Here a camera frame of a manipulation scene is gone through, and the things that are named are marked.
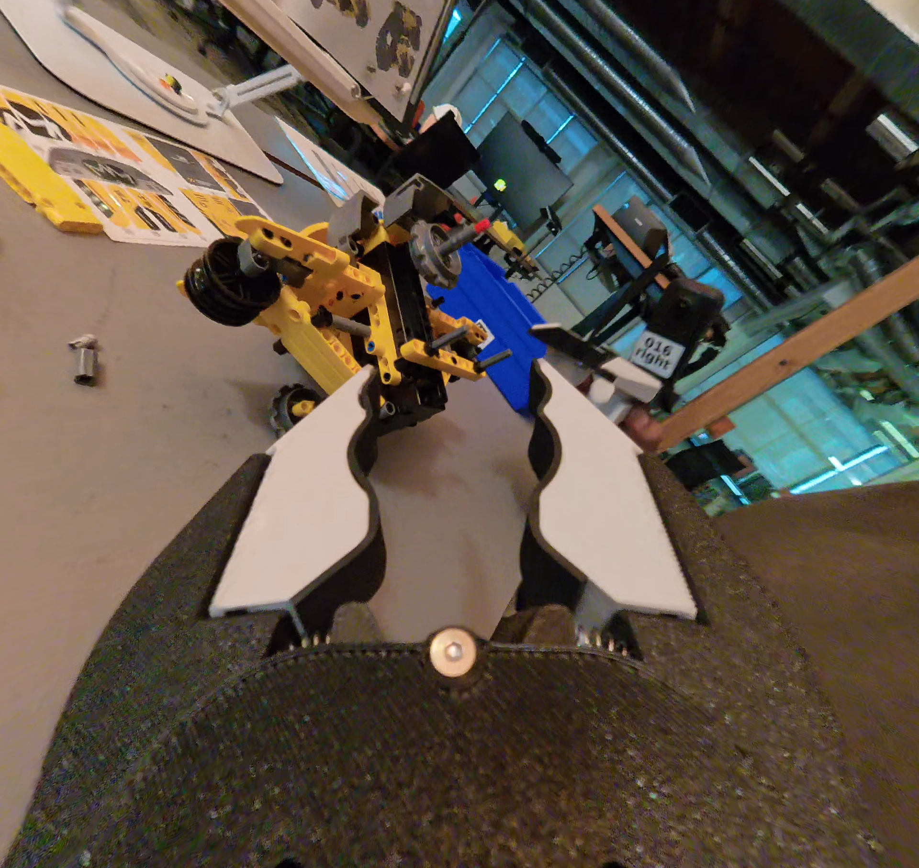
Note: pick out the yellow toy brick vehicle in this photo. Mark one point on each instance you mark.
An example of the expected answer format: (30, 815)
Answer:
(337, 286)

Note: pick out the metal ceiling duct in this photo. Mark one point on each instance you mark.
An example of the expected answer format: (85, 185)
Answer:
(610, 42)

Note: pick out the white flat base plate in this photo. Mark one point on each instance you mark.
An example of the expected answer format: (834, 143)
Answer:
(215, 139)

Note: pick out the yellow brick plate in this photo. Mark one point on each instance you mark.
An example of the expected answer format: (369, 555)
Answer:
(43, 190)

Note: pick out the person's right hand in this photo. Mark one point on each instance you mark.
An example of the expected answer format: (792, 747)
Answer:
(645, 430)

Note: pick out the white instruction poster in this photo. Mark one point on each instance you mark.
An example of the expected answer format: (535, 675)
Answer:
(323, 7)

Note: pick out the white desk stand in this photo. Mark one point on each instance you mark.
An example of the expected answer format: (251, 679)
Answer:
(143, 78)

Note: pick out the blue plastic bin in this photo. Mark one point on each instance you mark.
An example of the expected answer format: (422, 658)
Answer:
(488, 308)

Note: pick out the black monitor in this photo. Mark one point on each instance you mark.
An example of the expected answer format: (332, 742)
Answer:
(517, 164)

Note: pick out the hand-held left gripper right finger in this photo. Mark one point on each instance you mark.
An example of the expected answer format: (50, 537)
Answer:
(610, 509)

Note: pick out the yellow black printed leaflet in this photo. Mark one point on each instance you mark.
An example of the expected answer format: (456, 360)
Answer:
(143, 186)

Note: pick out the wooden beam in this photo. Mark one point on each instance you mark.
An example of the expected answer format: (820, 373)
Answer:
(790, 351)

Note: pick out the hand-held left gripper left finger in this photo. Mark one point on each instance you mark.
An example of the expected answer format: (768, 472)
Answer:
(301, 509)

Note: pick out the small dark grey brick connector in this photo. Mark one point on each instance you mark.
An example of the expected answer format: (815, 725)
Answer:
(85, 362)

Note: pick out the yellow brick beam with pins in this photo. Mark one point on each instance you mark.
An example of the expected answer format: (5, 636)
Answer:
(438, 360)

